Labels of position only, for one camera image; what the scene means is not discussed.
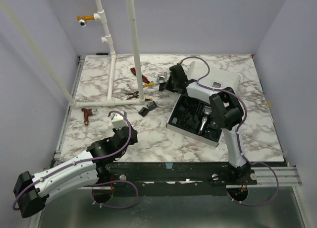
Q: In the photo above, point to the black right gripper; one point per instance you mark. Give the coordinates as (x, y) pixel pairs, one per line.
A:
(169, 82)

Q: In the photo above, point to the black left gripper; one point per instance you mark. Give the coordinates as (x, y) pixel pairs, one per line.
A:
(135, 140)

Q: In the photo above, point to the black clipper guard comb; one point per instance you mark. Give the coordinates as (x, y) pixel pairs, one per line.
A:
(143, 111)

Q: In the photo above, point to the white hair clipper kit box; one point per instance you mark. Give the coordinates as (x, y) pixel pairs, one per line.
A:
(205, 106)

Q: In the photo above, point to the clear black clipper guard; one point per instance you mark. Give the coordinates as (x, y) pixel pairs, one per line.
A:
(151, 105)

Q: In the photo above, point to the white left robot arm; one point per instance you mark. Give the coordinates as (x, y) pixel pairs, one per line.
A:
(33, 191)

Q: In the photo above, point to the chrome faucet fitting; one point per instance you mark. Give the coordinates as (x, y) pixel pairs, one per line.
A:
(162, 78)

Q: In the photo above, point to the small oil bottle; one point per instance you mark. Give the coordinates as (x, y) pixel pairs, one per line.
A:
(174, 120)

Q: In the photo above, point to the brown garden faucet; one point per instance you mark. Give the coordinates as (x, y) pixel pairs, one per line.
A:
(87, 113)

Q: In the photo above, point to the orange faucet on pipe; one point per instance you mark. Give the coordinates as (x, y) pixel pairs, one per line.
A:
(84, 19)

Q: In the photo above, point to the yellow wire brush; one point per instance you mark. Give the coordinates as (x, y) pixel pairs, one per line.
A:
(149, 85)

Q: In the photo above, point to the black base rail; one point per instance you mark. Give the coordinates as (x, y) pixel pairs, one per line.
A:
(171, 179)

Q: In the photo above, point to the yellow handled pliers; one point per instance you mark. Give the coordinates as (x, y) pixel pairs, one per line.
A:
(135, 95)

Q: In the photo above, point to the white PVC pipe frame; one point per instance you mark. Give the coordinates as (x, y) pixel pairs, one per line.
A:
(100, 16)

